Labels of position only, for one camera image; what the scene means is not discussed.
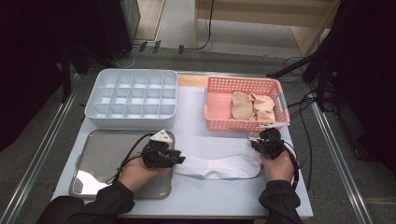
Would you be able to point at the dark cabinet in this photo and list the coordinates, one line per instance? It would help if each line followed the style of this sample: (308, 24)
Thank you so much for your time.
(124, 18)

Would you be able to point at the pink plastic basket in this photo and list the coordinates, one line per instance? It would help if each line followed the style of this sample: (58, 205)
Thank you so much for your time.
(218, 105)

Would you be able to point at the person's right hand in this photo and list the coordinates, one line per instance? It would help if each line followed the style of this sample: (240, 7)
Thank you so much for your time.
(280, 169)

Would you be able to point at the dark curtain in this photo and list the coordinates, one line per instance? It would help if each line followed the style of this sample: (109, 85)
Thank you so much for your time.
(373, 93)
(25, 62)

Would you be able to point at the beige sock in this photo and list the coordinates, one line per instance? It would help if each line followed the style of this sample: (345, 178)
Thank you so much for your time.
(264, 107)
(242, 107)

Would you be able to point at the light wooden furniture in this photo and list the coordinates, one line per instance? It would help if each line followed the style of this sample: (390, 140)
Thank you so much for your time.
(249, 12)

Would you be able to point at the white compartment storage box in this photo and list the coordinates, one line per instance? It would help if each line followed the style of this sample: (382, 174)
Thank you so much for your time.
(130, 123)

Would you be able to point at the person's left hand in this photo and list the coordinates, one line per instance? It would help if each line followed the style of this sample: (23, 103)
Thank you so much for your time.
(137, 175)

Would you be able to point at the translucent grey box lid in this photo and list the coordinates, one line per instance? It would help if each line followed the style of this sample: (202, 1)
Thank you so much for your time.
(106, 155)

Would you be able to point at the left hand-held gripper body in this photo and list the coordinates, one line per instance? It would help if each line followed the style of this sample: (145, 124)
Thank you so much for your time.
(157, 154)

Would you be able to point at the black floor bracket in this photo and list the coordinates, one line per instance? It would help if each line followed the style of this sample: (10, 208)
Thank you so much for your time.
(142, 46)
(156, 46)
(181, 49)

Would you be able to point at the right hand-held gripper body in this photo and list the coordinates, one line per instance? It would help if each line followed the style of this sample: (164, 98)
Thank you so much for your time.
(272, 143)

